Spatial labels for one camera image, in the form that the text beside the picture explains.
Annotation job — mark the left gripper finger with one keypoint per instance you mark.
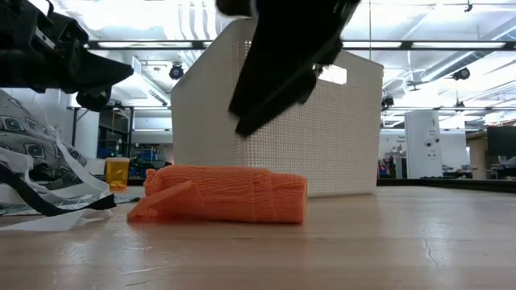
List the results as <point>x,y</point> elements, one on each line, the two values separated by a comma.
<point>105,72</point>

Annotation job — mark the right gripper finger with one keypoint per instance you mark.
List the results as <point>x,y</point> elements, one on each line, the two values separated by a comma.
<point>282,104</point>
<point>262,80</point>

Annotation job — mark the white perforated plastic bin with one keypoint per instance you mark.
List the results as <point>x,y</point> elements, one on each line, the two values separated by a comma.
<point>346,141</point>

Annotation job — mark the grey patterned hospital gown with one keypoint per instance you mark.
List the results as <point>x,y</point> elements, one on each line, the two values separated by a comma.
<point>28,145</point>

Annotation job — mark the orange pill bottle white cap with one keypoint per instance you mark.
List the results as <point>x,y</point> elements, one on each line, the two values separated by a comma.
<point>117,173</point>

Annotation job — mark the orange bandage roll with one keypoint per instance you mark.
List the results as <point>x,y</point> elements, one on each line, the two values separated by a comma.
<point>225,193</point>

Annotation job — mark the white pillar cabinet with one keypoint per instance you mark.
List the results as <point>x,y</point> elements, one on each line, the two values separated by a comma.
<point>422,145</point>

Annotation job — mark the black monitor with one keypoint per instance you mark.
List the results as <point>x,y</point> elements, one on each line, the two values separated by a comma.
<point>502,141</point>

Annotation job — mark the black ceiling camera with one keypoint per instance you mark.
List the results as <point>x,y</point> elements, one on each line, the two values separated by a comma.
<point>176,71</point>
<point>461,73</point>

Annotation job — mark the black metal table frame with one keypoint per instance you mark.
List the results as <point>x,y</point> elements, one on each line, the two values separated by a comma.
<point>443,185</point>

